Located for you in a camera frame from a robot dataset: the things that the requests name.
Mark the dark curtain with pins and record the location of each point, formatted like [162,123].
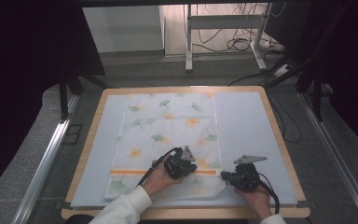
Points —
[354,62]
[18,77]

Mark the white power strip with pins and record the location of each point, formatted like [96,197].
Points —
[273,45]

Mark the person's left hand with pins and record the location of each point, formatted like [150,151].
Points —
[157,182]

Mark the white cabinet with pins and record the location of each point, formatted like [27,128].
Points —
[124,28]

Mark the person's right hand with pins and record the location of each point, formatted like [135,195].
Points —
[259,200]

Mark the dark floor hatch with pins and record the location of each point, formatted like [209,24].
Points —
[72,133]

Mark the white leaf print cloth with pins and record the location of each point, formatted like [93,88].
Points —
[167,124]

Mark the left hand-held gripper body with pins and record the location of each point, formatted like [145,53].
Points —
[177,166]

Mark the white metal desk frame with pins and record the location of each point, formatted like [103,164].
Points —
[223,21]

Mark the aluminium rail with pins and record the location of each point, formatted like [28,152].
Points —
[338,158]
[46,161]

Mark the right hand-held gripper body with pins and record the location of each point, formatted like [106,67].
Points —
[247,179]

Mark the black metal stand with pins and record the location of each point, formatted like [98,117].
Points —
[317,93]
[63,96]

